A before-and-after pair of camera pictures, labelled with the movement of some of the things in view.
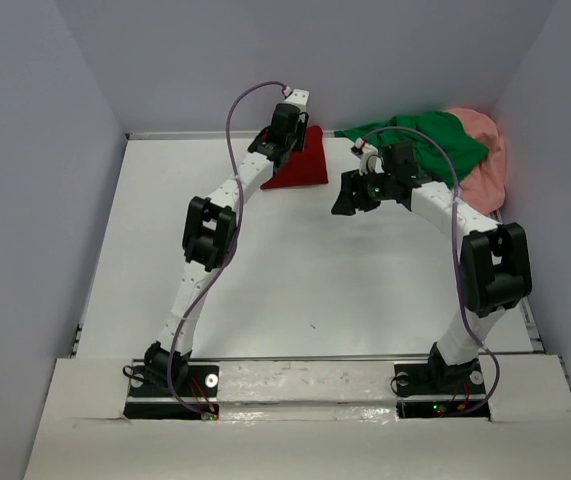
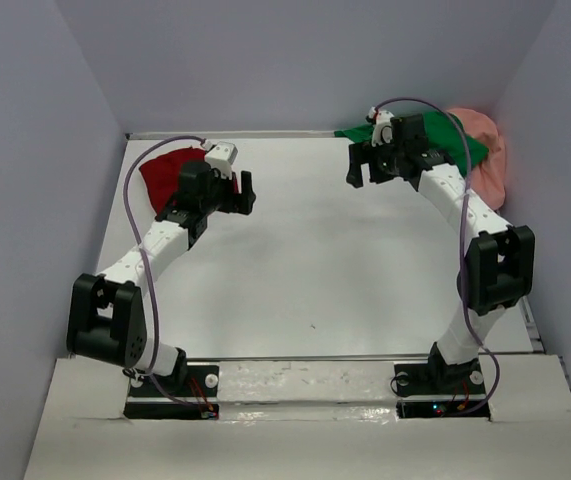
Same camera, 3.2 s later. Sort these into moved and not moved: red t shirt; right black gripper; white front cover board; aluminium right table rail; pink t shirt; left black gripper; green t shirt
Moved: right black gripper; left black gripper; red t shirt
Not moved: pink t shirt; aluminium right table rail; white front cover board; green t shirt
